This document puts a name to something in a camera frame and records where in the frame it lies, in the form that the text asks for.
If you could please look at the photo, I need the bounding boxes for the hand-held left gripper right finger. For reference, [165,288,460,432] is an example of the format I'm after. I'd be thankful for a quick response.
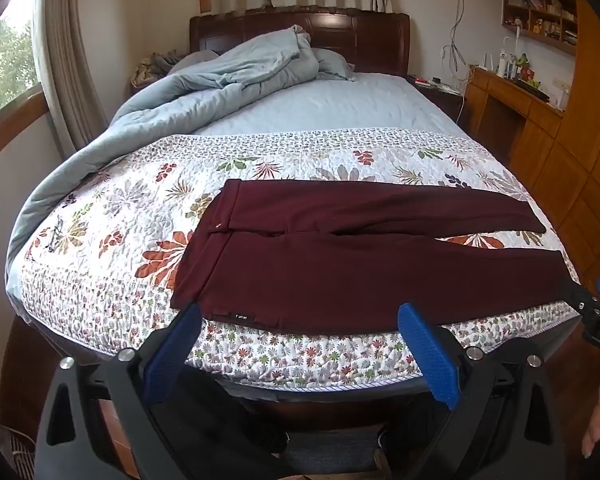
[300,302,567,480]

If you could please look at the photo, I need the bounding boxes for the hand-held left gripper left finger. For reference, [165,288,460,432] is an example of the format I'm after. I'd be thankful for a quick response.
[34,302,281,480]

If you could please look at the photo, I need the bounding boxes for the maroon pants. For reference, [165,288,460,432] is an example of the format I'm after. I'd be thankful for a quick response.
[170,178,577,336]

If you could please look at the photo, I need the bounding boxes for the person's right hand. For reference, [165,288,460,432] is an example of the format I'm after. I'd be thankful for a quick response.
[581,369,600,459]

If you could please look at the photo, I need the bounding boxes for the floral quilted bedspread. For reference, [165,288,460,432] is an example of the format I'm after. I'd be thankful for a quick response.
[17,127,582,392]

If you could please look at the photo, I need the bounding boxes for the wooden wardrobe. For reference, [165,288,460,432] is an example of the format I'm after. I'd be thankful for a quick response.
[507,0,600,291]

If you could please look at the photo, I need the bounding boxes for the white fan grille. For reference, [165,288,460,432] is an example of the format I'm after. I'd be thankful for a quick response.
[0,424,37,480]

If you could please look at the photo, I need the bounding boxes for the black keyboard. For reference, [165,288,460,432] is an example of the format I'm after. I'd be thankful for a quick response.
[516,79,552,102]

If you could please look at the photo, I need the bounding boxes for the dark wooden nightstand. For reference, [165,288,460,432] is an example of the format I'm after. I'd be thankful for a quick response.
[409,76,470,128]

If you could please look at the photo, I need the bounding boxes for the white bottles on desk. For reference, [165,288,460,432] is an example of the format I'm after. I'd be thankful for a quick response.
[495,49,518,80]

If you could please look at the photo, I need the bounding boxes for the light blue bedsheet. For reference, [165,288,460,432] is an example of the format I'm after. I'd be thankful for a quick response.
[192,72,473,137]

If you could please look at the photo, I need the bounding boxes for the grey-blue duvet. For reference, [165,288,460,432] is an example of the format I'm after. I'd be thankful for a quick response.
[5,25,357,306]

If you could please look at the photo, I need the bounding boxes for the beige side curtain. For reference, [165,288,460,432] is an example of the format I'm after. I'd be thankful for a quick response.
[34,0,110,161]

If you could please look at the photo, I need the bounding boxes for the dark wooden headboard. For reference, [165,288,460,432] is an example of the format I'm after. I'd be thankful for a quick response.
[189,7,412,80]

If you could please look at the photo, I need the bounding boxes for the window with wooden sill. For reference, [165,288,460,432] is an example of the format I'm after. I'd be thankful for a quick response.
[0,0,50,173]

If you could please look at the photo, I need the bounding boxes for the wooden wall shelf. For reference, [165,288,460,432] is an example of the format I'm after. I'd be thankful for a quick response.
[501,0,579,57]

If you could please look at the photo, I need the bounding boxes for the hanging wall cables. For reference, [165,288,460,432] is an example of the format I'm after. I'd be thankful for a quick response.
[441,0,476,97]

